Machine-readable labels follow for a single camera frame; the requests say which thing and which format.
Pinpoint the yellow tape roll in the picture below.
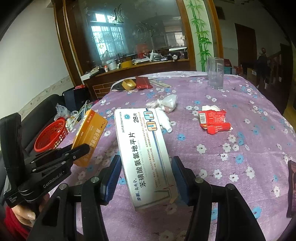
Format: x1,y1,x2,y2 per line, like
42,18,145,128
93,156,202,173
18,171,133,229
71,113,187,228
121,79,137,91

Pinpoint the clear glass mug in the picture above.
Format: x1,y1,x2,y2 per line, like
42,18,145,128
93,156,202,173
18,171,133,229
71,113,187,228
207,57,224,90

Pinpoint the clear plastic bag on sofa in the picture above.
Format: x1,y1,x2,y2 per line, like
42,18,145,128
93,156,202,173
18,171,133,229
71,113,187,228
54,104,71,121

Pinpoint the red plastic basket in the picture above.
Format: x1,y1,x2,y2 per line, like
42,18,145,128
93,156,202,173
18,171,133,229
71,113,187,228
34,118,69,153

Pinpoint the white blue medicine box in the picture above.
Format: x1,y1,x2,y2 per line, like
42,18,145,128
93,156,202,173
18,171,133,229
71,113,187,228
114,108,178,211

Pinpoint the red foil pouch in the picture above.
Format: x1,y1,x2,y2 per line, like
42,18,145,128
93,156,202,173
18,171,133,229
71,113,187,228
135,76,153,90

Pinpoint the bundle of chopsticks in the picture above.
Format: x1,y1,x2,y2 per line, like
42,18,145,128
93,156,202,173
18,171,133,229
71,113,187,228
149,79,171,88

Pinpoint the purple floral tablecloth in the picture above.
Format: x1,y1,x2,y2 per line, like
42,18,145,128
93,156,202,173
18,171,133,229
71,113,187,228
64,73,295,240

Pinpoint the torn red cigarette pack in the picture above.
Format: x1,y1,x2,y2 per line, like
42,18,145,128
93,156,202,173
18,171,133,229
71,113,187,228
198,105,233,135

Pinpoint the black leather sofa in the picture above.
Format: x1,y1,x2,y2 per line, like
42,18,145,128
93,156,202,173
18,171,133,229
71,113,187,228
22,94,65,157

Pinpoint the white plastic bottle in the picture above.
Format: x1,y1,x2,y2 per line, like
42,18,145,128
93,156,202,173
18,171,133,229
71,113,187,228
155,108,172,133

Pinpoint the knotted clear plastic bag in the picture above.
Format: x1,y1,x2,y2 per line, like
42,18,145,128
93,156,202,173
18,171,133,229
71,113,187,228
145,94,177,113

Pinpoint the person's left hand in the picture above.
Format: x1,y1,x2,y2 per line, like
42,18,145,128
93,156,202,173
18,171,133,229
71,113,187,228
12,193,50,227

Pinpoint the dark blue shopping bag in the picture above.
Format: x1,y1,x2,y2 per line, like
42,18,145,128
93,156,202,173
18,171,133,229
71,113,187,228
62,87,93,111

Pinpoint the wooden framed glass cabinet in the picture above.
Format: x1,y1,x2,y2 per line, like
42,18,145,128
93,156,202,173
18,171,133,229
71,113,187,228
52,1,223,99

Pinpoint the dark phone at table edge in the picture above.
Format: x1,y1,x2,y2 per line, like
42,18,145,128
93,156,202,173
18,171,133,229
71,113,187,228
287,160,296,218

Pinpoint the orange medicine box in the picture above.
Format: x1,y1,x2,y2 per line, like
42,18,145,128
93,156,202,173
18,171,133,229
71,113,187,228
72,109,108,167

